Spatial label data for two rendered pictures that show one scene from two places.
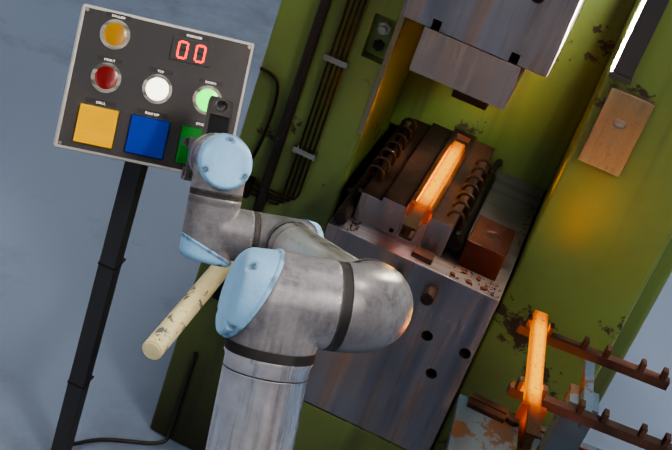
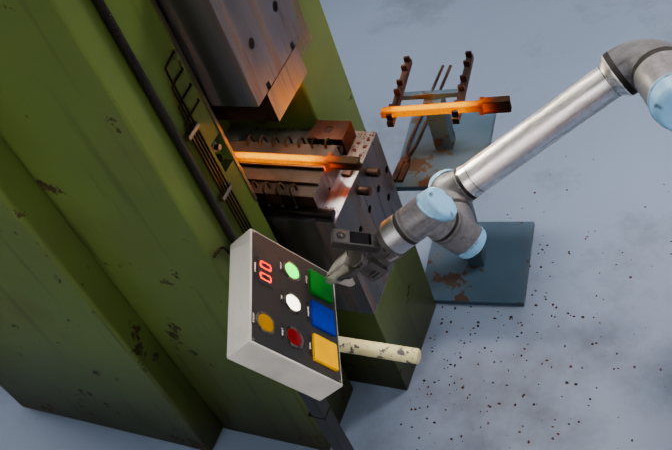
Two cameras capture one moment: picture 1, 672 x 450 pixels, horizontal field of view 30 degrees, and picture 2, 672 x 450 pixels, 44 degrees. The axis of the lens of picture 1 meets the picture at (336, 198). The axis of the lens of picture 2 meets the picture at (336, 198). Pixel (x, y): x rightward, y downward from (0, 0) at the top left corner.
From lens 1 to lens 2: 2.03 m
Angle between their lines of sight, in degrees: 50
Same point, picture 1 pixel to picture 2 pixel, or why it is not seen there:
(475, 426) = (419, 176)
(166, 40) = (261, 287)
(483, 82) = (295, 74)
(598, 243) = (325, 75)
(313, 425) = (390, 293)
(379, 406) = not seen: hidden behind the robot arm
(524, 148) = not seen: hidden behind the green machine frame
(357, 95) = (240, 189)
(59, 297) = not seen: outside the picture
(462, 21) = (271, 65)
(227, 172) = (448, 202)
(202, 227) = (472, 230)
